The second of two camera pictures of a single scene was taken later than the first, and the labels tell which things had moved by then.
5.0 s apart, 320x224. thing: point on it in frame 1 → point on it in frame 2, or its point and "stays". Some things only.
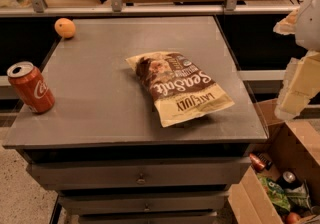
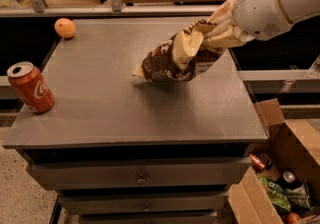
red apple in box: [294, 218] stays
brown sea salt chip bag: [178, 88] → [161, 65]
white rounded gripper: [309, 23] → [261, 6]
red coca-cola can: [31, 85] stays
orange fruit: [65, 28] stays
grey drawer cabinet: [104, 146] stays
